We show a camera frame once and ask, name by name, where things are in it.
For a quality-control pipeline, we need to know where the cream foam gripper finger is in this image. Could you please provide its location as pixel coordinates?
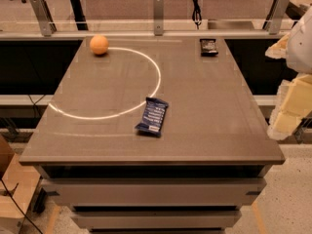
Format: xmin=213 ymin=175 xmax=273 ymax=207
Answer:
xmin=265 ymin=34 xmax=290 ymax=59
xmin=267 ymin=74 xmax=312 ymax=140

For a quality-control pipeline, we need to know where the black rxbar chocolate bar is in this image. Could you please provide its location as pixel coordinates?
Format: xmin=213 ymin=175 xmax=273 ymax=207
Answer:
xmin=200 ymin=39 xmax=218 ymax=57

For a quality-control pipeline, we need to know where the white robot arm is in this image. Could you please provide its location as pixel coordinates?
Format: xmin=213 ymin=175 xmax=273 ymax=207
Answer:
xmin=265 ymin=7 xmax=312 ymax=140

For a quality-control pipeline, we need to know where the blue snack bar wrapper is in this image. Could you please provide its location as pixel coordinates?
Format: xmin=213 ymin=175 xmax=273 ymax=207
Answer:
xmin=135 ymin=97 xmax=169 ymax=137

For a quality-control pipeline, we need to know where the orange fruit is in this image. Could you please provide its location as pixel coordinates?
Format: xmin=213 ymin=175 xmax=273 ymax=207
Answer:
xmin=90 ymin=35 xmax=109 ymax=55

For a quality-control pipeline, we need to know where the lower grey cabinet drawer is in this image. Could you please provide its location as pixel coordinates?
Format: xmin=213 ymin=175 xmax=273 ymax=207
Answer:
xmin=72 ymin=211 xmax=241 ymax=230

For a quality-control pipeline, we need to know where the grey cabinet drawer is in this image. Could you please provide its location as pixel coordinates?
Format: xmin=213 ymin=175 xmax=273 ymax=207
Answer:
xmin=43 ymin=178 xmax=266 ymax=207
xmin=72 ymin=211 xmax=241 ymax=230

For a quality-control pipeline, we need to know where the upper grey cabinet drawer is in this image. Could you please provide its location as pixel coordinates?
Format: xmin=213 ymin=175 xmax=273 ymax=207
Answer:
xmin=43 ymin=178 xmax=266 ymax=207

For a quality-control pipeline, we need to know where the cardboard box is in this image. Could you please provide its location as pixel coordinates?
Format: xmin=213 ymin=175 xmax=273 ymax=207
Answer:
xmin=0 ymin=136 xmax=40 ymax=234

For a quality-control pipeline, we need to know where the right metal rail bracket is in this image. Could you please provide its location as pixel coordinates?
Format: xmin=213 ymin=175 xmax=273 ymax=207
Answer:
xmin=263 ymin=0 xmax=290 ymax=34

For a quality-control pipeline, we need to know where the metal rail bracket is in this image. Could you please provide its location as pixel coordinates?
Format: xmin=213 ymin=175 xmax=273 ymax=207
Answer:
xmin=153 ymin=0 xmax=164 ymax=36
xmin=29 ymin=0 xmax=57 ymax=36
xmin=263 ymin=0 xmax=290 ymax=34

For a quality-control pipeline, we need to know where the hanging black cable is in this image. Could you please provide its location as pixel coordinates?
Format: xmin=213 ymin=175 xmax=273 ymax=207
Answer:
xmin=190 ymin=0 xmax=203 ymax=30

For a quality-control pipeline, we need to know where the middle metal rail bracket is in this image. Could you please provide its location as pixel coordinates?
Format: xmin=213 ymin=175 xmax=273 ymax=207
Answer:
xmin=153 ymin=0 xmax=164 ymax=36

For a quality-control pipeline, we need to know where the left metal rail bracket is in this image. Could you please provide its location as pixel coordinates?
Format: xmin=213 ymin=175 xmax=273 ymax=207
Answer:
xmin=29 ymin=0 xmax=57 ymax=36

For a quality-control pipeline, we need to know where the black floor cable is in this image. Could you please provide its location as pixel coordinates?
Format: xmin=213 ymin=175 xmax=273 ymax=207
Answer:
xmin=0 ymin=178 xmax=44 ymax=234

